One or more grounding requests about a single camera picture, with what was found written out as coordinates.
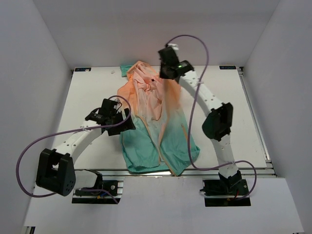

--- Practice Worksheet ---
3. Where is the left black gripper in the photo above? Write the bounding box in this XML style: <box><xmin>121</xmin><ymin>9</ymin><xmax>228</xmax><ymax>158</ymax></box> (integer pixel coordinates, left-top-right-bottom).
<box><xmin>108</xmin><ymin>108</ymin><xmax>135</xmax><ymax>136</ymax></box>

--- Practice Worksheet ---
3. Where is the orange and teal jacket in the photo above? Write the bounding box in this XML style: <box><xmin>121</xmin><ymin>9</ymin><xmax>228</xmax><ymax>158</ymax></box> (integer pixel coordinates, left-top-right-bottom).
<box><xmin>117</xmin><ymin>61</ymin><xmax>200</xmax><ymax>176</ymax></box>

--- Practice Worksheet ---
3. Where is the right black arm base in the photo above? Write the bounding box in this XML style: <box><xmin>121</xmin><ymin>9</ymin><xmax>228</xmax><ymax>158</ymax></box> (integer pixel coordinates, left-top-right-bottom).
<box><xmin>199</xmin><ymin>179</ymin><xmax>251</xmax><ymax>207</ymax></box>

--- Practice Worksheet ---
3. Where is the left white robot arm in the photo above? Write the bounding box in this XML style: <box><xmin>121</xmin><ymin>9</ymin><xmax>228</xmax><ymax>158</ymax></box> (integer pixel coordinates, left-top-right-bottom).
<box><xmin>36</xmin><ymin>96</ymin><xmax>135</xmax><ymax>196</ymax></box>

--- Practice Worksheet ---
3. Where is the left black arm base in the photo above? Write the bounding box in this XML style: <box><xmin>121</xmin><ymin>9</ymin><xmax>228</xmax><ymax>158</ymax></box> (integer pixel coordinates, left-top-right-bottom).
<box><xmin>72</xmin><ymin>170</ymin><xmax>123</xmax><ymax>205</ymax></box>

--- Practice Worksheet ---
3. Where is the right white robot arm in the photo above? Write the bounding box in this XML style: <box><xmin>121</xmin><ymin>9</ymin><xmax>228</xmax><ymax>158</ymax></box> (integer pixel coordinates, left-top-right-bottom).
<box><xmin>158</xmin><ymin>46</ymin><xmax>242</xmax><ymax>195</ymax></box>

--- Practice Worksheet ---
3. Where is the right blue table label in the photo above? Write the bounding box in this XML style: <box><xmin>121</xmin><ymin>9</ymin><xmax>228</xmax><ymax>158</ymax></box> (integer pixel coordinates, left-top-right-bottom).
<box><xmin>219</xmin><ymin>65</ymin><xmax>236</xmax><ymax>70</ymax></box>

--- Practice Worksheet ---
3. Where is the blue table label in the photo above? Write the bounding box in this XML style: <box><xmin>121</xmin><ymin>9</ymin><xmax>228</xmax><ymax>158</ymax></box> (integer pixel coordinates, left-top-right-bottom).
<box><xmin>74</xmin><ymin>68</ymin><xmax>91</xmax><ymax>72</ymax></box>
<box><xmin>219</xmin><ymin>65</ymin><xmax>236</xmax><ymax>70</ymax></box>

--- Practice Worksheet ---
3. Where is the left blue table label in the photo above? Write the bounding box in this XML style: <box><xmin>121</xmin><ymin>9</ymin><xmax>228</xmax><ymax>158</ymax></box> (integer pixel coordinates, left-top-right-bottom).
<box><xmin>74</xmin><ymin>68</ymin><xmax>91</xmax><ymax>72</ymax></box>

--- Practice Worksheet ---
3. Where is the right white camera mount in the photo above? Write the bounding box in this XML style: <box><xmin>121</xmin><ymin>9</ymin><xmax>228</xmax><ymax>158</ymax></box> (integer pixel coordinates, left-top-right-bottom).
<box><xmin>165</xmin><ymin>43</ymin><xmax>179</xmax><ymax>51</ymax></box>

